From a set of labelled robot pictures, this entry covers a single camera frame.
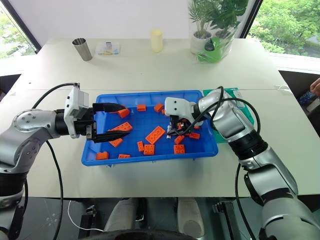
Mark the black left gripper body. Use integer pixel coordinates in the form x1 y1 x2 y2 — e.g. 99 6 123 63
73 103 98 144

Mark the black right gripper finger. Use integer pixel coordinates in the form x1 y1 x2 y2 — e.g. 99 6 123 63
170 127 191 138

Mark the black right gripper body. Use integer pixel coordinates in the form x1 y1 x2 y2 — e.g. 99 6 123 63
169 114 194 132

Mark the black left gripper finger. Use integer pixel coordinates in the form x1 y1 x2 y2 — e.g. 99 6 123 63
93 129 131 144
92 101 129 114

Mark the blue plastic bin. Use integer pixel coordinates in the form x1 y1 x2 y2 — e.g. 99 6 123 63
81 90 219 168

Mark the bystander bare hand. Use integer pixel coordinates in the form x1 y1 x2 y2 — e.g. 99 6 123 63
309 76 320 98

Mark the long orange toy brick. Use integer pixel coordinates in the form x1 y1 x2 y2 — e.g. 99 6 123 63
108 121 134 133

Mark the large flat orange brick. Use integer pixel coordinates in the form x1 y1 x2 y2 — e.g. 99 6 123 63
145 125 167 145

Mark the clear plastic parts box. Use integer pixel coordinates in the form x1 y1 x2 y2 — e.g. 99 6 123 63
94 41 122 57

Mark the steel tumbler cup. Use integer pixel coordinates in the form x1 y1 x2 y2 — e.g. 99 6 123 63
71 37 94 62

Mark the grey rounded robot leg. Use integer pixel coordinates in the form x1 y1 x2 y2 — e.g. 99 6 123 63
103 197 139 233
176 197 207 239

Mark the wrapped plant green pot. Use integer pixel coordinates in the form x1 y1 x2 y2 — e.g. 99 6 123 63
196 0 250 64

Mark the pale yellow cylinder cup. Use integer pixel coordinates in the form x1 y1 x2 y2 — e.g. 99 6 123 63
150 29 164 53

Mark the potted plant white pot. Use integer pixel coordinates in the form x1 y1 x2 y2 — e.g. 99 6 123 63
187 0 221 55

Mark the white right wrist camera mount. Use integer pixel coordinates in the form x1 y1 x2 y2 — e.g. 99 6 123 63
164 96 199 126

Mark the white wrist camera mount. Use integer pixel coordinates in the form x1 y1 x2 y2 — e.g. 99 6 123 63
164 96 199 126
63 86 90 139

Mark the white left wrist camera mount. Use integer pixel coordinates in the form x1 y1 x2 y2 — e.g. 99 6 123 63
63 86 90 139

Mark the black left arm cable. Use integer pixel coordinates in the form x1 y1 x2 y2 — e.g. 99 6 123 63
31 82 81 240

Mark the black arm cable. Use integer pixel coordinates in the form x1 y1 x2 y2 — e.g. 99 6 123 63
31 82 81 240
183 86 262 240

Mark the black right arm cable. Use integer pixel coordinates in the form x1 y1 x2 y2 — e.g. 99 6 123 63
183 86 262 240

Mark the black metal bracket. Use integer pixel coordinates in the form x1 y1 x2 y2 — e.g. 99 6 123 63
211 200 251 240

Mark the white floor cable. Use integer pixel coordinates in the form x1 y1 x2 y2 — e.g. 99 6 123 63
67 199 105 233

